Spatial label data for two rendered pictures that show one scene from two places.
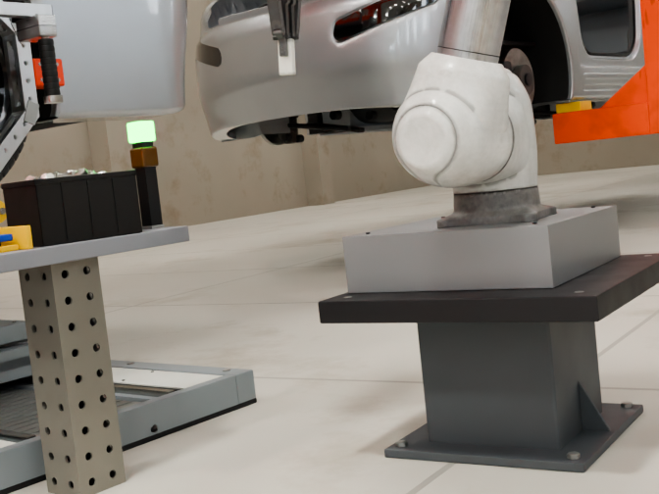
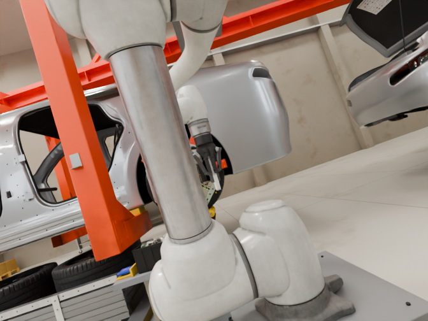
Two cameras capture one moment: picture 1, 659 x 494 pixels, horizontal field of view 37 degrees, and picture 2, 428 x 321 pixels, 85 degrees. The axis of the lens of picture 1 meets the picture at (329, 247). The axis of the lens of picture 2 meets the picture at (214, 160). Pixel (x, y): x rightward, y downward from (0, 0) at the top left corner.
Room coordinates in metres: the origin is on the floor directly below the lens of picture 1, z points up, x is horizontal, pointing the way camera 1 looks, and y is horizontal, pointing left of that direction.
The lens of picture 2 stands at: (1.35, -0.72, 0.78)
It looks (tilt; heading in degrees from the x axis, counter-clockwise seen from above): 4 degrees up; 50
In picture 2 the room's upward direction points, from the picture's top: 19 degrees counter-clockwise
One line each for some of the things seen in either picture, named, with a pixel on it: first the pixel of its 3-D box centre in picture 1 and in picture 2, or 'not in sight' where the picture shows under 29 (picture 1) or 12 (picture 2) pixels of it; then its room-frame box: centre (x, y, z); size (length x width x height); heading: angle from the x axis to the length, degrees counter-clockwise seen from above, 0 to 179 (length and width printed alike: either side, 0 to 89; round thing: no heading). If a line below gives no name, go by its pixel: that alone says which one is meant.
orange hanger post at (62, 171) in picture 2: not in sight; (61, 171); (1.96, 4.26, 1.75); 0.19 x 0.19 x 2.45; 50
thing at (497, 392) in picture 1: (510, 355); not in sight; (1.80, -0.31, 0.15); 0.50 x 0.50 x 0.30; 57
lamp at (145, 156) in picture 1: (144, 157); not in sight; (1.94, 0.34, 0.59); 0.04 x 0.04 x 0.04; 50
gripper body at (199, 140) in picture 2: not in sight; (205, 146); (1.96, 0.03, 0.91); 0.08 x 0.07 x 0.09; 155
